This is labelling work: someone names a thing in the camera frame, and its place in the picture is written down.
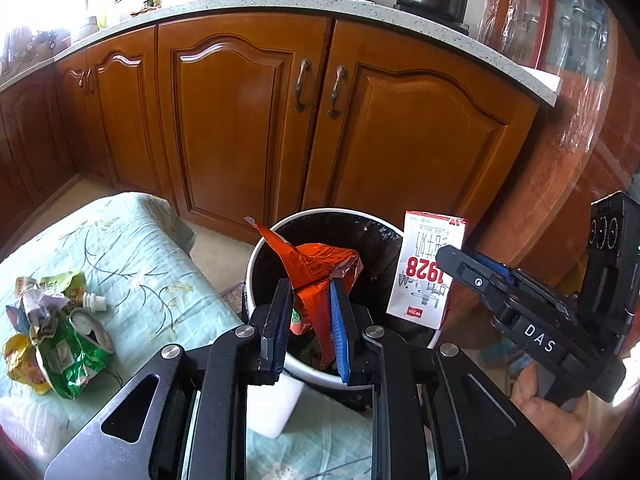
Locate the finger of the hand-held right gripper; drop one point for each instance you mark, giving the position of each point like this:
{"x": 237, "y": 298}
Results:
{"x": 495, "y": 266}
{"x": 475, "y": 282}

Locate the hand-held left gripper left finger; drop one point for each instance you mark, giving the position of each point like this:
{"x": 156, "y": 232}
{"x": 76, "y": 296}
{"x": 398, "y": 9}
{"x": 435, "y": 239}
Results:
{"x": 272, "y": 332}

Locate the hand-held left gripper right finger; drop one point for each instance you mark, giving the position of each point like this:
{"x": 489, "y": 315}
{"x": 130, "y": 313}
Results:
{"x": 340, "y": 335}

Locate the white milk carton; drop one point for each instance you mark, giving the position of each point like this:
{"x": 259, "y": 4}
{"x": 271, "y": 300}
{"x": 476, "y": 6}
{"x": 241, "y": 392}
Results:
{"x": 420, "y": 260}

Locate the orange snack wrapper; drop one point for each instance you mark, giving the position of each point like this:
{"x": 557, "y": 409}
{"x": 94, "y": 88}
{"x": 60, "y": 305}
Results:
{"x": 310, "y": 265}

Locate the white trash bin black bag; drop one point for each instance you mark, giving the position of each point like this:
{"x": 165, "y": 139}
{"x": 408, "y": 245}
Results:
{"x": 325, "y": 230}

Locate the green yellow spout pouch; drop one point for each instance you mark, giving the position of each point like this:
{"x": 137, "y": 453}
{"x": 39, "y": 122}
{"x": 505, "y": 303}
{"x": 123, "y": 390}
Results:
{"x": 62, "y": 282}

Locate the white paper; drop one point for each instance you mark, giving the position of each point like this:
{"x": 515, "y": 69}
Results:
{"x": 45, "y": 305}

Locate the yellow snack wrapper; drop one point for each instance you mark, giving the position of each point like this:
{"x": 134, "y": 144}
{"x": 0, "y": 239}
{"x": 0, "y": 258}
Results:
{"x": 22, "y": 365}

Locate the person's right forearm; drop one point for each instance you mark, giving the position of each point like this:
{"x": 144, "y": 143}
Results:
{"x": 607, "y": 450}

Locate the person's right hand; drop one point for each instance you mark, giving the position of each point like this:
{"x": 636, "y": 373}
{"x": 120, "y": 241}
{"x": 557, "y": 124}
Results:
{"x": 550, "y": 420}

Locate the white block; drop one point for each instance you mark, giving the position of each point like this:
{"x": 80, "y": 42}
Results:
{"x": 270, "y": 405}

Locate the light green floral tablecloth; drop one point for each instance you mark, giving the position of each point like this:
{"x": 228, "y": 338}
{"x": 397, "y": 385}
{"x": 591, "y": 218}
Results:
{"x": 140, "y": 270}

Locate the crushed silver can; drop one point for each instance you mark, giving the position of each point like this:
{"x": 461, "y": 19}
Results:
{"x": 87, "y": 322}

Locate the green snack wrapper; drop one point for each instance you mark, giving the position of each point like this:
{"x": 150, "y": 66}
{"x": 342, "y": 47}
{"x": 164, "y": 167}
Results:
{"x": 70, "y": 365}

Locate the row of wooden lower cabinets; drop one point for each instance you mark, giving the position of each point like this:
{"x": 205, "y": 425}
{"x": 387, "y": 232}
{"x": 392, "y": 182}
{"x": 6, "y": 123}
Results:
{"x": 225, "y": 125}

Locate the blue grey wrapper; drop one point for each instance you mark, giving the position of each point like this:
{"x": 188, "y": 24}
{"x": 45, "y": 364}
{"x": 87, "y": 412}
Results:
{"x": 15, "y": 317}

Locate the white quilted towel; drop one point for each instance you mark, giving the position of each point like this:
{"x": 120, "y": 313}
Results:
{"x": 30, "y": 430}

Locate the speckled grey countertop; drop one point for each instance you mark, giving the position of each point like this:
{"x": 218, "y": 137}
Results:
{"x": 350, "y": 7}

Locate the dark jar yellow lid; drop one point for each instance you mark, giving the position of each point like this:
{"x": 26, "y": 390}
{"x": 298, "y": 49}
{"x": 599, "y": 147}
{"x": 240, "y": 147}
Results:
{"x": 148, "y": 2}

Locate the green cup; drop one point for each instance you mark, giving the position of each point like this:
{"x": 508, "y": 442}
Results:
{"x": 101, "y": 20}

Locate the kitchen window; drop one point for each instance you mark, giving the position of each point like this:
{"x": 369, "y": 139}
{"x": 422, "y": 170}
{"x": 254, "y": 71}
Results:
{"x": 30, "y": 5}

